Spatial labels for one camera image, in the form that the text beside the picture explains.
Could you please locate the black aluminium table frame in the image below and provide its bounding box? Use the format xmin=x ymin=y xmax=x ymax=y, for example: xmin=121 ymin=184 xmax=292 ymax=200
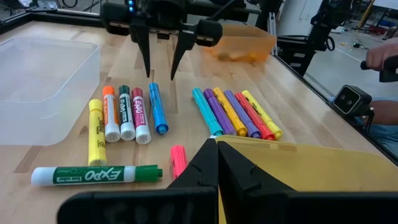
xmin=0 ymin=7 xmax=398 ymax=166

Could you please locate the person's leg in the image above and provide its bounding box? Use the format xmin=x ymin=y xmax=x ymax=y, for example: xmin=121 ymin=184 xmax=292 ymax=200
xmin=366 ymin=123 xmax=398 ymax=156

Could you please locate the dark purple highlighter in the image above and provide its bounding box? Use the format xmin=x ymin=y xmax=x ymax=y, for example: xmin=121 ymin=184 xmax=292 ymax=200
xmin=203 ymin=88 xmax=237 ymax=136

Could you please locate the orange Expo marker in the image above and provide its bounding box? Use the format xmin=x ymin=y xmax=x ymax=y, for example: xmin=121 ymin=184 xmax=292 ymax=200
xmin=102 ymin=85 xmax=121 ymax=143

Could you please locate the person's hand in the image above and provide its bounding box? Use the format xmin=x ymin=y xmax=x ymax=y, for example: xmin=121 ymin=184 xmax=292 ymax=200
xmin=366 ymin=37 xmax=398 ymax=72

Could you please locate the lavender highlighter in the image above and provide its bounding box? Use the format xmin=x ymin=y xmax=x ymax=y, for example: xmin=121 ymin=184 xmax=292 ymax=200
xmin=223 ymin=90 xmax=261 ymax=139

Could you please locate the yellow Sharpie highlighter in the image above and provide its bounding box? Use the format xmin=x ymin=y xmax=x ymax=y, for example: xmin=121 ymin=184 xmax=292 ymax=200
xmin=241 ymin=90 xmax=284 ymax=141

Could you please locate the short dark green Expo marker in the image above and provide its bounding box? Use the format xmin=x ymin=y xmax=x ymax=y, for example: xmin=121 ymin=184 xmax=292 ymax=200
xmin=118 ymin=85 xmax=137 ymax=141

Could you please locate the orange plastic bin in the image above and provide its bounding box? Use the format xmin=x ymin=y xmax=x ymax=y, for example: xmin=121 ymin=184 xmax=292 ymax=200
xmin=205 ymin=24 xmax=277 ymax=62

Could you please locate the pink highlighter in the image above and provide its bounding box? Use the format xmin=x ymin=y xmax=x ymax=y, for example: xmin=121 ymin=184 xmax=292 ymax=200
xmin=170 ymin=144 xmax=189 ymax=180

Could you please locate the long green Expo marker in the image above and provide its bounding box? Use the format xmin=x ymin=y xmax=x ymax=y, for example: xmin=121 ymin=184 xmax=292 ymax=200
xmin=30 ymin=164 xmax=164 ymax=187

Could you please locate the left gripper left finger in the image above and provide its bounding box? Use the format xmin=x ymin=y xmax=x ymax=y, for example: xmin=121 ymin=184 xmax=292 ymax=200
xmin=57 ymin=138 xmax=219 ymax=224

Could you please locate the teal highlighter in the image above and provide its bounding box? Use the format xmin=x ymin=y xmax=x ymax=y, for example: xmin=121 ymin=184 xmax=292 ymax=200
xmin=191 ymin=87 xmax=224 ymax=137

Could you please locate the plain yellow highlighter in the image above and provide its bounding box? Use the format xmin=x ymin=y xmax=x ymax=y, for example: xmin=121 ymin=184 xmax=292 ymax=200
xmin=88 ymin=98 xmax=108 ymax=167

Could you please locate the red highlighter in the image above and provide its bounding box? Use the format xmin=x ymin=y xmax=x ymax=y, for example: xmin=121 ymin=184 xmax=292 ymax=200
xmin=234 ymin=92 xmax=275 ymax=141

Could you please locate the white easel board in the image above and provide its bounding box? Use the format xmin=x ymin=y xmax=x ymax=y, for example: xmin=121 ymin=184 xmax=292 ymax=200
xmin=371 ymin=0 xmax=398 ymax=12

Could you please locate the orange-yellow highlighter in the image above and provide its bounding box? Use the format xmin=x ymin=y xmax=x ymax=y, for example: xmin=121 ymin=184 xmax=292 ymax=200
xmin=212 ymin=86 xmax=248 ymax=137

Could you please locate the magenta Expo marker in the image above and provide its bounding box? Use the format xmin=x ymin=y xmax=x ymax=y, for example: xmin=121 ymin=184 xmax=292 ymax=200
xmin=131 ymin=87 xmax=152 ymax=145

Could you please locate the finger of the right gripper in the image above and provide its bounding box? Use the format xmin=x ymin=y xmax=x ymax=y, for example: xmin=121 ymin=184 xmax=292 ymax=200
xmin=170 ymin=29 xmax=197 ymax=81
xmin=129 ymin=24 xmax=152 ymax=78

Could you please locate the yellow plastic bin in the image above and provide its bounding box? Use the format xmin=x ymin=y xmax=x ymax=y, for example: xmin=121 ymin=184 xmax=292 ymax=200
xmin=215 ymin=135 xmax=398 ymax=224

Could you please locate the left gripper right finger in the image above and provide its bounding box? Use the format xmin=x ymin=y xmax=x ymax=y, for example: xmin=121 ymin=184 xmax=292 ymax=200
xmin=217 ymin=141 xmax=398 ymax=224

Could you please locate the black leader arm handle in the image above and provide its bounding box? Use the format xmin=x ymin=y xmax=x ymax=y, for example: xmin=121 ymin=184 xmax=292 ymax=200
xmin=359 ymin=55 xmax=398 ymax=83

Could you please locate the blue highlighter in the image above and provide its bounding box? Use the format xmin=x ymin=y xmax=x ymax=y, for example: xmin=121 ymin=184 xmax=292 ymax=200
xmin=148 ymin=82 xmax=170 ymax=135

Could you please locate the white column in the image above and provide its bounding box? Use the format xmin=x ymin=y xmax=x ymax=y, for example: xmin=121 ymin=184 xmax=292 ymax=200
xmin=276 ymin=0 xmax=324 ymax=37

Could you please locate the clear plastic bin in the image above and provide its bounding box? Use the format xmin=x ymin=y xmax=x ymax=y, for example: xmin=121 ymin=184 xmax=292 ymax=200
xmin=0 ymin=37 xmax=101 ymax=146

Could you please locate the table-level camera box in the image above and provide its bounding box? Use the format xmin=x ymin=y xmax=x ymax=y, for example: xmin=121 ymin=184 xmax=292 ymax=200
xmin=332 ymin=85 xmax=373 ymax=118

